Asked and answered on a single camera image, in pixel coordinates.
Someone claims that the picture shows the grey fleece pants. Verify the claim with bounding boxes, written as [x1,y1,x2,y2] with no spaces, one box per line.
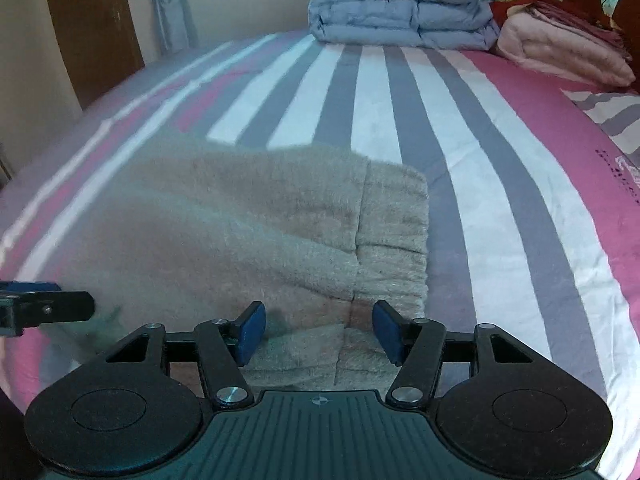
[43,131,428,391]

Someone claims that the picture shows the striped pink grey bed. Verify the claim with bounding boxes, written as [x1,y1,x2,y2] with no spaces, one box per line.
[1,32,639,479]

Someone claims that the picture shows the striped pillow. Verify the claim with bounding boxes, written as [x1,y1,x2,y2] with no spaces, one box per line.
[563,90,640,168]

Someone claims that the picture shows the brown wooden door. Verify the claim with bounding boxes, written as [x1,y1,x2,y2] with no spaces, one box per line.
[47,0,144,108]

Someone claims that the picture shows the folded pink blanket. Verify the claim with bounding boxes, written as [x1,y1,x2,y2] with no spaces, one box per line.
[496,12,636,88]

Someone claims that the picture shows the folded light blue duvet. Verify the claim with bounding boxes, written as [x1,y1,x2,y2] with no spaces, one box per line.
[308,0,500,51]

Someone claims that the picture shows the left grey curtain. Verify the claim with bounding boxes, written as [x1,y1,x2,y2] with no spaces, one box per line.
[151,0,198,55]

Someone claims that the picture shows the colourful red folded blanket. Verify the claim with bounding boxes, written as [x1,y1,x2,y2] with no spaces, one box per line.
[487,0,632,61]

